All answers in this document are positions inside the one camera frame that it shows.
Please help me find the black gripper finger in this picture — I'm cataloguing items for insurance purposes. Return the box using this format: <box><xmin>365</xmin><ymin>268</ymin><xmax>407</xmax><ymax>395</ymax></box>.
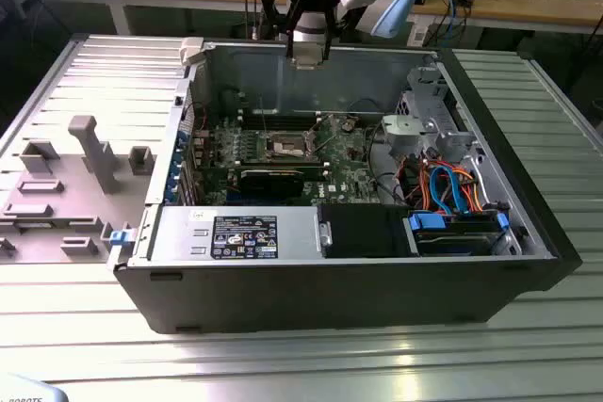
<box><xmin>258</xmin><ymin>0</ymin><xmax>307</xmax><ymax>62</ymax></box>
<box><xmin>313</xmin><ymin>0</ymin><xmax>341</xmax><ymax>64</ymax></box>

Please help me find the metal socket cover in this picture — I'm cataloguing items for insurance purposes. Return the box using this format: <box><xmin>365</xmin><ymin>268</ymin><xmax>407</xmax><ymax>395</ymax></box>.
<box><xmin>303</xmin><ymin>124</ymin><xmax>327</xmax><ymax>159</ymax></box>

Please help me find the black RAM slot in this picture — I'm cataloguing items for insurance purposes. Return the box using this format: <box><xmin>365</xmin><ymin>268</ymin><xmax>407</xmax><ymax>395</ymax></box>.
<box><xmin>240</xmin><ymin>115</ymin><xmax>317</xmax><ymax>122</ymax></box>
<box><xmin>240</xmin><ymin>109</ymin><xmax>317</xmax><ymax>118</ymax></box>
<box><xmin>240</xmin><ymin>124</ymin><xmax>317</xmax><ymax>132</ymax></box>
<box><xmin>240</xmin><ymin>120</ymin><xmax>317</xmax><ymax>127</ymax></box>

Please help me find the beige case latch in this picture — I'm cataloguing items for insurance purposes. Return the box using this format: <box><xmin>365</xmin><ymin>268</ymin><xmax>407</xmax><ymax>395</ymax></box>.
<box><xmin>179</xmin><ymin>37</ymin><xmax>206</xmax><ymax>68</ymax></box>

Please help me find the green motherboard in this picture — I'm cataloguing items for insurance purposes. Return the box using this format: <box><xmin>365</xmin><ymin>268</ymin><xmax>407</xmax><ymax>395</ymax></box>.
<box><xmin>186</xmin><ymin>109</ymin><xmax>392</xmax><ymax>208</ymax></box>

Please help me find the green RAM stick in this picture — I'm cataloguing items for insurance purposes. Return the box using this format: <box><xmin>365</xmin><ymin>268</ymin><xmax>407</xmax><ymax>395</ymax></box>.
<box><xmin>238</xmin><ymin>160</ymin><xmax>327</xmax><ymax>173</ymax></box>

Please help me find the grey metal drive cage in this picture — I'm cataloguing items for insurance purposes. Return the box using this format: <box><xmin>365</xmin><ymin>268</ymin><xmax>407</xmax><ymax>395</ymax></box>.
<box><xmin>380</xmin><ymin>65</ymin><xmax>476</xmax><ymax>162</ymax></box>

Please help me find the black graphics card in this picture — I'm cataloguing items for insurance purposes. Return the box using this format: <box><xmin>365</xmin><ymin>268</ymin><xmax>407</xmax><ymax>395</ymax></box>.
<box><xmin>238</xmin><ymin>167</ymin><xmax>306</xmax><ymax>200</ymax></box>

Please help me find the black plastic shroud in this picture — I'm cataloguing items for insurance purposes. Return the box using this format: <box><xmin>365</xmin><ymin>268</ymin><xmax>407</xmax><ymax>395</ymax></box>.
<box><xmin>316</xmin><ymin>203</ymin><xmax>412</xmax><ymax>261</ymax></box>

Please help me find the silver power supply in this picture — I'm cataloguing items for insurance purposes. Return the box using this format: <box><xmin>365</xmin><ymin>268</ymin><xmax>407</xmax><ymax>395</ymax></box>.
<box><xmin>146</xmin><ymin>206</ymin><xmax>327</xmax><ymax>265</ymax></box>

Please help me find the hard disk in blue carrier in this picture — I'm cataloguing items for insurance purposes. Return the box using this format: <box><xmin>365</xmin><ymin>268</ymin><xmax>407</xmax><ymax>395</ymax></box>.
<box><xmin>403</xmin><ymin>212</ymin><xmax>511</xmax><ymax>258</ymax></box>

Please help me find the black PC case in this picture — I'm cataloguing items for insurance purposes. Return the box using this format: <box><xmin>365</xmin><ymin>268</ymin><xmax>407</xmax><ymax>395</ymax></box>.
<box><xmin>106</xmin><ymin>37</ymin><xmax>583</xmax><ymax>335</ymax></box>

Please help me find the blue plastic clip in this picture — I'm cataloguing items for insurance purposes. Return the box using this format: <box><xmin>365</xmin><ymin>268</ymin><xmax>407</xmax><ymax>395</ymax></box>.
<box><xmin>107</xmin><ymin>227</ymin><xmax>137</xmax><ymax>249</ymax></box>

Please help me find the grey parts rack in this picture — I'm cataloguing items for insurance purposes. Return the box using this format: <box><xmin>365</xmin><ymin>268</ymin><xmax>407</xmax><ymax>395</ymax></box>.
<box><xmin>0</xmin><ymin>114</ymin><xmax>157</xmax><ymax>265</ymax></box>

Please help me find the pale teach pendant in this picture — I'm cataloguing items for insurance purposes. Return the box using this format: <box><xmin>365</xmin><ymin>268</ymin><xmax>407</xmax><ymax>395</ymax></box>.
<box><xmin>0</xmin><ymin>372</ymin><xmax>71</xmax><ymax>402</ymax></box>

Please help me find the blue cable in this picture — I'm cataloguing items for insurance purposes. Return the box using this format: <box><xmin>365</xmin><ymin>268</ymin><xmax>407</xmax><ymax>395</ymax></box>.
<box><xmin>446</xmin><ymin>0</ymin><xmax>465</xmax><ymax>40</ymax></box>

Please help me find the red wire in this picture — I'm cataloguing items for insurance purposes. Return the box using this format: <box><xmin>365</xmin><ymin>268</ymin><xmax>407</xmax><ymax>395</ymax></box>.
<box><xmin>182</xmin><ymin>101</ymin><xmax>211</xmax><ymax>134</ymax></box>

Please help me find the black curved cable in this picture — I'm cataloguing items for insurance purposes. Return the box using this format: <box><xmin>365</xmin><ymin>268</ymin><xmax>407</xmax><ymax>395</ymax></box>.
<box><xmin>367</xmin><ymin>126</ymin><xmax>401</xmax><ymax>196</ymax></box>

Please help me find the orange wire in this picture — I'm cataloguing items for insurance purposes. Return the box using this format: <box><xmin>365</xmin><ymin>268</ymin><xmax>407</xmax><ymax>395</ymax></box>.
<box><xmin>398</xmin><ymin>156</ymin><xmax>428</xmax><ymax>208</ymax></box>
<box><xmin>464</xmin><ymin>170</ymin><xmax>489</xmax><ymax>215</ymax></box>

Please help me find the blue wire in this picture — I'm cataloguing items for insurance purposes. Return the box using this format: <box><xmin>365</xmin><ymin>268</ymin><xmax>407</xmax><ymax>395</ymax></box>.
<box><xmin>429</xmin><ymin>164</ymin><xmax>467</xmax><ymax>218</ymax></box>

